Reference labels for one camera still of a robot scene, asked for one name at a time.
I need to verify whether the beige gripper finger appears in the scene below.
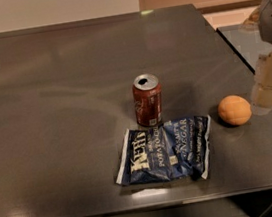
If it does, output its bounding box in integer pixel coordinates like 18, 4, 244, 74
251, 51, 272, 115
241, 8, 260, 31

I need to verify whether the blue potato chip bag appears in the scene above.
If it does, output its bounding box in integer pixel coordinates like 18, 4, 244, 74
116, 116, 211, 186

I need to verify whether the red soda can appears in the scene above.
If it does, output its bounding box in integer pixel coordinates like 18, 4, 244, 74
132, 73, 162, 127

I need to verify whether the orange fruit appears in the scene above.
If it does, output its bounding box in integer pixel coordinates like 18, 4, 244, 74
218, 95, 252, 126

